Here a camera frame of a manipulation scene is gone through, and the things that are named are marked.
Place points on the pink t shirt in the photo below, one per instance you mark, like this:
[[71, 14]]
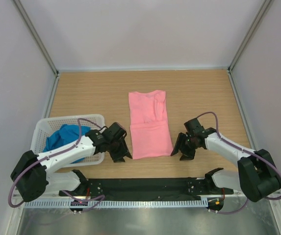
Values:
[[149, 128]]

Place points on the right aluminium frame post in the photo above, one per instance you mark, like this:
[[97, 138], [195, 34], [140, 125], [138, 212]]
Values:
[[266, 5]]

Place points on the aluminium front rail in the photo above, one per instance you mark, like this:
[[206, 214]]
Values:
[[272, 195]]

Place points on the white perforated plastic basket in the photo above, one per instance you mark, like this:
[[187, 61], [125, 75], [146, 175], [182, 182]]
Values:
[[47, 126]]

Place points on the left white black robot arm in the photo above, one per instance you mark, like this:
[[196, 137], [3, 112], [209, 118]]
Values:
[[36, 174]]

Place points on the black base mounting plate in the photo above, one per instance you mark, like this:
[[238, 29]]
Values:
[[154, 189]]

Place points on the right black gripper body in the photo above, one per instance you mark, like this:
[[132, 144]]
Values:
[[190, 143]]

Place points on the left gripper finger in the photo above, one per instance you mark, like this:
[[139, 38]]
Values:
[[118, 159], [125, 149]]

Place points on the blue t shirt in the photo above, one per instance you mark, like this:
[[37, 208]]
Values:
[[65, 135]]

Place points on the white slotted cable duct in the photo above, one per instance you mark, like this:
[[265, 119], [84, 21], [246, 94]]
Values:
[[71, 204]]

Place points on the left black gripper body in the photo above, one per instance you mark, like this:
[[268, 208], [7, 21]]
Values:
[[116, 148]]

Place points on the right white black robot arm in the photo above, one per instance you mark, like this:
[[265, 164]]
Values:
[[256, 176]]

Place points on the left aluminium frame post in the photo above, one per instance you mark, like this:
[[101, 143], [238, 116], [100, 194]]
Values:
[[31, 28]]

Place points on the aluminium frame post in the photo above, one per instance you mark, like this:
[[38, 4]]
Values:
[[31, 28], [266, 5]]

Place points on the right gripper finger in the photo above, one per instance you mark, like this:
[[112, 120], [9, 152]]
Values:
[[179, 142], [188, 155]]

